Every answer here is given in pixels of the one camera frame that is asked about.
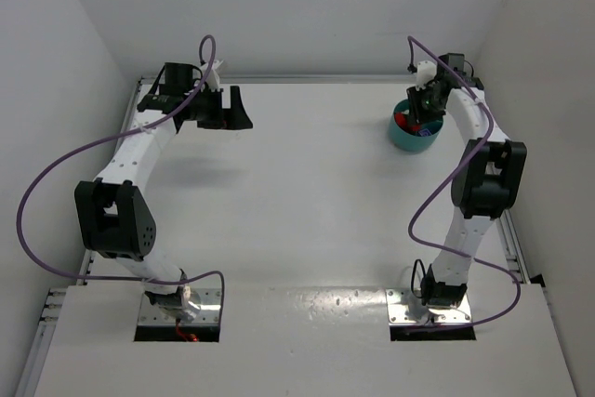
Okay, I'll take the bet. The teal round divided container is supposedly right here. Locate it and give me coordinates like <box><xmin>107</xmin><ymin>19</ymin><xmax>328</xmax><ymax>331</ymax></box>
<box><xmin>388</xmin><ymin>99</ymin><xmax>443</xmax><ymax>153</ymax></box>

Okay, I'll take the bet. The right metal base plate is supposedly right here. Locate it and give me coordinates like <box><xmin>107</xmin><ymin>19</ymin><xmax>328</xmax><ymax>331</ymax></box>
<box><xmin>386</xmin><ymin>288</ymin><xmax>472</xmax><ymax>327</ymax></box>

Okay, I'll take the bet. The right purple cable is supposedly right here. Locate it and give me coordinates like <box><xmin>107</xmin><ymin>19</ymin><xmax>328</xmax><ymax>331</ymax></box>
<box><xmin>406</xmin><ymin>35</ymin><xmax>522</xmax><ymax>333</ymax></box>

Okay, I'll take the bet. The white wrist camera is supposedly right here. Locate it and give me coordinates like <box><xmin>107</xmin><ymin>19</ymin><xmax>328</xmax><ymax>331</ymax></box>
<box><xmin>204</xmin><ymin>60</ymin><xmax>226</xmax><ymax>91</ymax></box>
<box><xmin>407</xmin><ymin>60</ymin><xmax>437</xmax><ymax>90</ymax></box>

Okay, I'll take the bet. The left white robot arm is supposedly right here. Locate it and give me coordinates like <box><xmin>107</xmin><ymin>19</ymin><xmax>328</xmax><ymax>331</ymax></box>
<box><xmin>74</xmin><ymin>60</ymin><xmax>253</xmax><ymax>323</ymax></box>

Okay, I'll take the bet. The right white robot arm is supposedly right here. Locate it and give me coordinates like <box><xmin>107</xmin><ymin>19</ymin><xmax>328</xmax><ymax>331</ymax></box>
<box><xmin>405</xmin><ymin>53</ymin><xmax>527</xmax><ymax>309</ymax></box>

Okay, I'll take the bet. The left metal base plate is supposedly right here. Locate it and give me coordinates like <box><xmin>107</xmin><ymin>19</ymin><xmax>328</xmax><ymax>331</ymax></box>
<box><xmin>137</xmin><ymin>288</ymin><xmax>222</xmax><ymax>326</ymax></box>

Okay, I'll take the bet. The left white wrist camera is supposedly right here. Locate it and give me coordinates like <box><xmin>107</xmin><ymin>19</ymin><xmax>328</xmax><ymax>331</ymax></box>
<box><xmin>204</xmin><ymin>60</ymin><xmax>226</xmax><ymax>91</ymax></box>

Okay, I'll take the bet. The red lego brick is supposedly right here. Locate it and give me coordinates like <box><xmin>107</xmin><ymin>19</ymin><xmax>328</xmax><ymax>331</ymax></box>
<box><xmin>393</xmin><ymin>112</ymin><xmax>411</xmax><ymax>134</ymax></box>

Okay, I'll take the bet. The dark purple square lego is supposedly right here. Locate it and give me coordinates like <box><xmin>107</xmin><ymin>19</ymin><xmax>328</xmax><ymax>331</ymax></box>
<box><xmin>416</xmin><ymin>128</ymin><xmax>438</xmax><ymax>138</ymax></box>

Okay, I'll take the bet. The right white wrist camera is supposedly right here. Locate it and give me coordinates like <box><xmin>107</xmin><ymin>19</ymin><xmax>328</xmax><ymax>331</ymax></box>
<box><xmin>407</xmin><ymin>60</ymin><xmax>437</xmax><ymax>90</ymax></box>

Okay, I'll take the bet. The metal base plate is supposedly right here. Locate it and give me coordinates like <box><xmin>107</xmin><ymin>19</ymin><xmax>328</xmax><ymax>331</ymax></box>
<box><xmin>386</xmin><ymin>288</ymin><xmax>472</xmax><ymax>327</ymax></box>
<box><xmin>137</xmin><ymin>288</ymin><xmax>222</xmax><ymax>326</ymax></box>

